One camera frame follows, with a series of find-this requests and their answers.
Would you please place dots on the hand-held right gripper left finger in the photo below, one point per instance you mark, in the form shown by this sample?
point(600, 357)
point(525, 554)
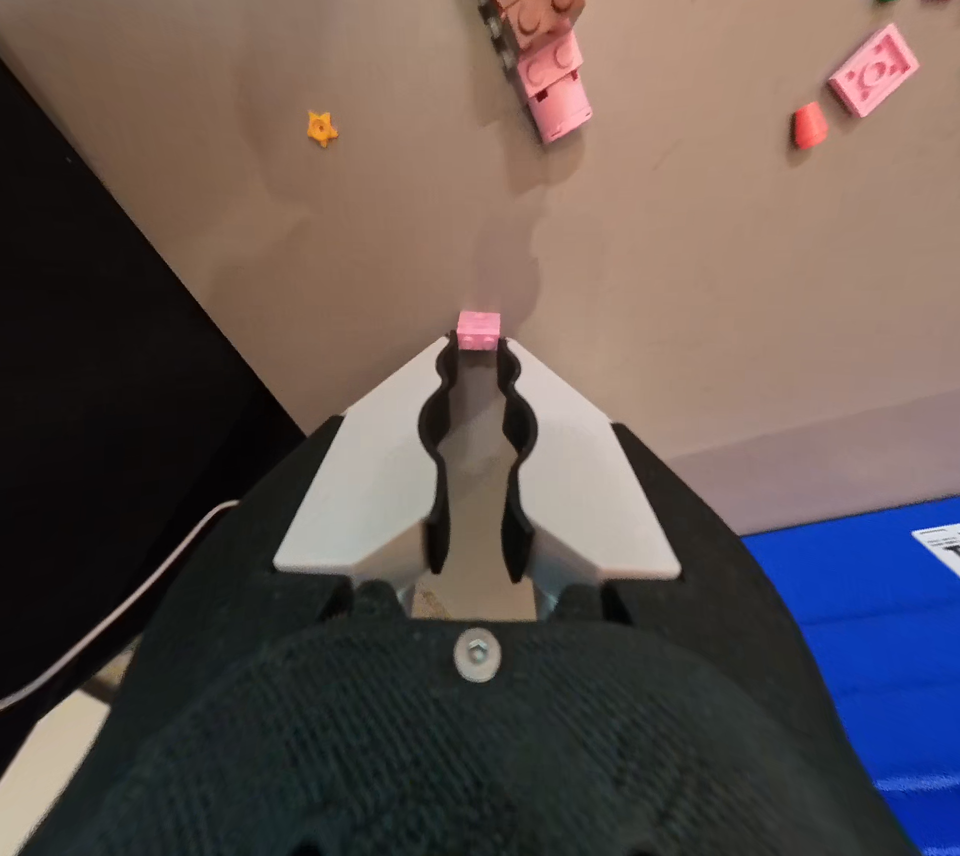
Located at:
point(352, 496)

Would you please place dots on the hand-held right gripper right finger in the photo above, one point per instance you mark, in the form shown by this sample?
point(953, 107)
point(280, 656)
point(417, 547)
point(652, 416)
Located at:
point(600, 496)

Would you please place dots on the pink two-stud toy brick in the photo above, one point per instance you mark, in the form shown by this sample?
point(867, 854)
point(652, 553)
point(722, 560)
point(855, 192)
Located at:
point(478, 331)

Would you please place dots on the pink brown brick assembly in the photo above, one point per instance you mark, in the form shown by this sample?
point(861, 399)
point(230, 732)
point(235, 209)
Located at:
point(555, 61)

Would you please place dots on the pile of pink toy bricks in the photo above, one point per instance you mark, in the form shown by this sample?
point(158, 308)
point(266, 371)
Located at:
point(874, 69)

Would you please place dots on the blue plastic bin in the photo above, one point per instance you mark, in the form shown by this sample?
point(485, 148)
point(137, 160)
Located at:
point(862, 646)

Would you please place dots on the yellow star toy piece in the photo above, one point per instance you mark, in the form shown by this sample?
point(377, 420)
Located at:
point(322, 129)

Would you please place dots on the red cone toy piece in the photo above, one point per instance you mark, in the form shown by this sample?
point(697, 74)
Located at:
point(808, 125)

